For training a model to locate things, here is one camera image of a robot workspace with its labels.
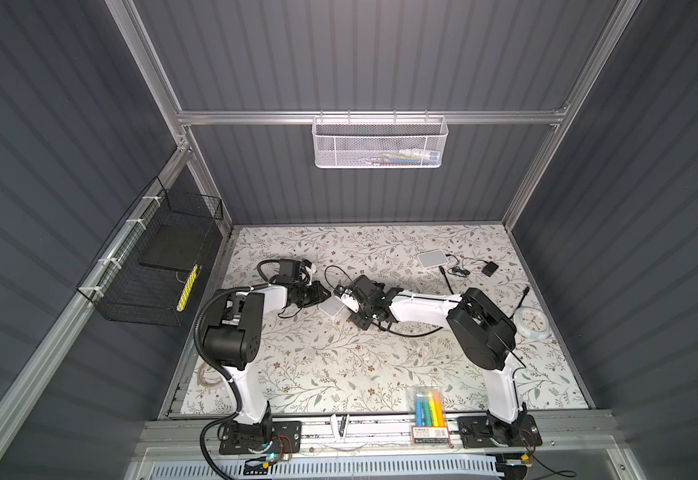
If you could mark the black pad in basket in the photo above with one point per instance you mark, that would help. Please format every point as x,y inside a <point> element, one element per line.
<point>173,248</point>

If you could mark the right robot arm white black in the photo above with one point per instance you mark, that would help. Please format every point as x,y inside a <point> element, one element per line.
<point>484,332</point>

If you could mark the roll of clear tape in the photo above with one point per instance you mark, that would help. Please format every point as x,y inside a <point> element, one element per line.
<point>208,377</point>

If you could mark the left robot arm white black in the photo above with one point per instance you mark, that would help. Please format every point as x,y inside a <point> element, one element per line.
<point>227,334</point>

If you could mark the floral table mat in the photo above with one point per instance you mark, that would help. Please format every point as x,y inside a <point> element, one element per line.
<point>311,363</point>

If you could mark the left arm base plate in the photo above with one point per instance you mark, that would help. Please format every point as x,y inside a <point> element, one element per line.
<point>278,437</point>

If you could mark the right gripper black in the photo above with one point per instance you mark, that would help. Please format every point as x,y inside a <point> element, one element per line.
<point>362,324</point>

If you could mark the black power adapter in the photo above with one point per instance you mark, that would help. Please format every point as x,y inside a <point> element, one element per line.
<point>490,268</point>

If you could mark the white perforated cable tray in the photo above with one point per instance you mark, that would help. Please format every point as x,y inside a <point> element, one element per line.
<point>366,467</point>

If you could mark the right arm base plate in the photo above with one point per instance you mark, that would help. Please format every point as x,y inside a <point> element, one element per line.
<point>484,431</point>

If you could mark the black wire basket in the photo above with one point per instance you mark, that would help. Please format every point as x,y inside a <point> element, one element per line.
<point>122,290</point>

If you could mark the white round clock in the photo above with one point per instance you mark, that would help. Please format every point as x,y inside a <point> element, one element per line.
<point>532,323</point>

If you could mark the box of coloured markers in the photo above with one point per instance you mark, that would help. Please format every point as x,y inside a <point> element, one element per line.
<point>429,425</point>

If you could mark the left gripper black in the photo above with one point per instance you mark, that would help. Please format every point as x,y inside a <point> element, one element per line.
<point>318,295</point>

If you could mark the white wire mesh basket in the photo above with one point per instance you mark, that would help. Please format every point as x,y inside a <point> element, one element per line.
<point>379,141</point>

